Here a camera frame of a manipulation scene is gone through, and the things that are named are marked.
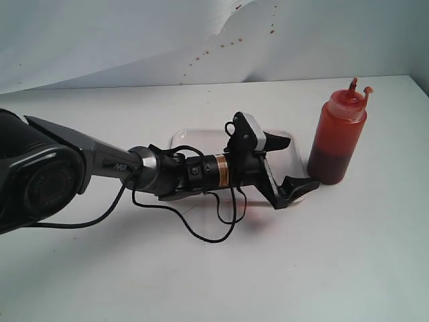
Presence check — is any white rectangular tray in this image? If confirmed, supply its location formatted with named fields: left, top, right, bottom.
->
left=168, top=127, right=308, bottom=204

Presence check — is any black left camera cable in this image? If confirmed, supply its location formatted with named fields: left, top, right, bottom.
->
left=33, top=121, right=248, bottom=244

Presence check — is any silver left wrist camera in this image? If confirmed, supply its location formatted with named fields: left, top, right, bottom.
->
left=224, top=111, right=267, bottom=154

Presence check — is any red sauce squeeze bottle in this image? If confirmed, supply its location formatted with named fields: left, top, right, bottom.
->
left=307, top=77, right=373, bottom=185

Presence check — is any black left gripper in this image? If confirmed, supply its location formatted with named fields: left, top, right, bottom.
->
left=157, top=132, right=320, bottom=209

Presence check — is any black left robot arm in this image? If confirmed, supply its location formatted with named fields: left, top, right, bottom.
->
left=1, top=109, right=320, bottom=233

